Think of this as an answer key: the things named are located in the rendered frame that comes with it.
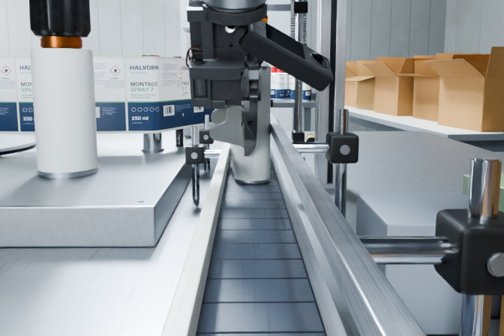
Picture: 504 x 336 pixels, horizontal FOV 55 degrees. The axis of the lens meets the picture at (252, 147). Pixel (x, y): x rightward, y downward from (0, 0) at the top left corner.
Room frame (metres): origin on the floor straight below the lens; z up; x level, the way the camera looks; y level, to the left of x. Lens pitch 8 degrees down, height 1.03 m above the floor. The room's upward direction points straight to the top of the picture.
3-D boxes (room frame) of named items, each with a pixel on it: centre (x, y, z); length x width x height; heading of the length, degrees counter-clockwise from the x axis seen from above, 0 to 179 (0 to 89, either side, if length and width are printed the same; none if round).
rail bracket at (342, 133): (0.50, -0.07, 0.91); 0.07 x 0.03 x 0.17; 91
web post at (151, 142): (0.96, 0.20, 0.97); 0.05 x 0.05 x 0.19
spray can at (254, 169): (0.68, 0.00, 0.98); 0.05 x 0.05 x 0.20
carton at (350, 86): (4.08, -0.93, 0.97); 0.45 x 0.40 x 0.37; 99
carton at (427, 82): (2.76, -1.12, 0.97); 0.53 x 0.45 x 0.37; 98
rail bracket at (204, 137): (1.00, 0.08, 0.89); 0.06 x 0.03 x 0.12; 91
